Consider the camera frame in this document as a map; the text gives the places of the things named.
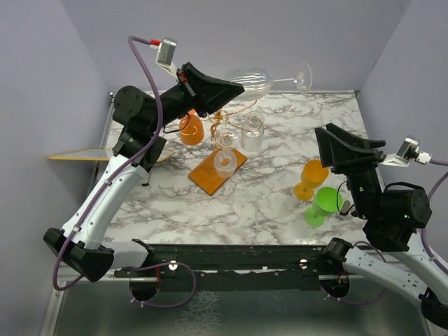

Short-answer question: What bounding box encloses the gold wire glass rack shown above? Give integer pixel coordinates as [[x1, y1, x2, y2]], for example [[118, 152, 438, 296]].
[[176, 101, 258, 196]]

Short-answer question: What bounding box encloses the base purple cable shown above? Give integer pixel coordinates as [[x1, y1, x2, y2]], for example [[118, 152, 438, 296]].
[[323, 241, 392, 306], [128, 262, 197, 309]]

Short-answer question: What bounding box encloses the clear stemmed wine glass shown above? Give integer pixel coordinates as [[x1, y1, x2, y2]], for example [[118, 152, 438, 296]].
[[224, 62, 313, 102]]

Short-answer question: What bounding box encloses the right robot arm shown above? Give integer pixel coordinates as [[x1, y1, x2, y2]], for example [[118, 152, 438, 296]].
[[314, 123, 447, 329]]

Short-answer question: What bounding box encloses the black front mounting rail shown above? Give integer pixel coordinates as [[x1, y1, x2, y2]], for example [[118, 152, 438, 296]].
[[114, 244, 343, 292]]

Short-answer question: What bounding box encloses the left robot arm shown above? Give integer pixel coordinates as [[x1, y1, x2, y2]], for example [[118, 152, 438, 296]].
[[43, 62, 244, 282]]

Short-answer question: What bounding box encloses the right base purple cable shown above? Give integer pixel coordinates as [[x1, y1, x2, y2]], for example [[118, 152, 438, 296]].
[[323, 241, 392, 306]]

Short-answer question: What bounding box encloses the small white grey tag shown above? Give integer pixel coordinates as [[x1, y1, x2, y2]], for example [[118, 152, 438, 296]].
[[339, 199, 351, 216]]

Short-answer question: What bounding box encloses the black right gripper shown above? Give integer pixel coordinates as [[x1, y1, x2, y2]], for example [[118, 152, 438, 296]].
[[313, 121, 384, 218]]

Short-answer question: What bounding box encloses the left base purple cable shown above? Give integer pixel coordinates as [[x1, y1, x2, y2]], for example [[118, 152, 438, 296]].
[[128, 262, 197, 309]]

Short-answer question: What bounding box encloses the orange plastic goblet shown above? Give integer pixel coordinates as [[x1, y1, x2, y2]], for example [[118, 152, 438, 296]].
[[179, 110, 204, 146]]

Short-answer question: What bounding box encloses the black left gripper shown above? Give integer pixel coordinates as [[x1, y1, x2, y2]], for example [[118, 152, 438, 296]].
[[147, 61, 244, 132]]

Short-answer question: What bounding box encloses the green plastic goblet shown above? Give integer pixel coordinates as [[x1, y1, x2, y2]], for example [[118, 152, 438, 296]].
[[304, 187, 344, 228]]

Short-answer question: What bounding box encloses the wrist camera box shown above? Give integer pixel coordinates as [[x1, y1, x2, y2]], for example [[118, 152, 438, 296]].
[[380, 136, 432, 167], [150, 37, 178, 78]]

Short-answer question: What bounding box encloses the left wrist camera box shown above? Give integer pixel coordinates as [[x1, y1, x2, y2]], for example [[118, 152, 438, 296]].
[[150, 37, 178, 78]]

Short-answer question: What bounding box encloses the yellow plastic goblet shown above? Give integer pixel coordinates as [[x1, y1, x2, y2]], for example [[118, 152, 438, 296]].
[[293, 159, 330, 202]]

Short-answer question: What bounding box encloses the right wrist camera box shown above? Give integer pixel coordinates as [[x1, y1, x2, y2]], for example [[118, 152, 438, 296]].
[[380, 136, 432, 167]]

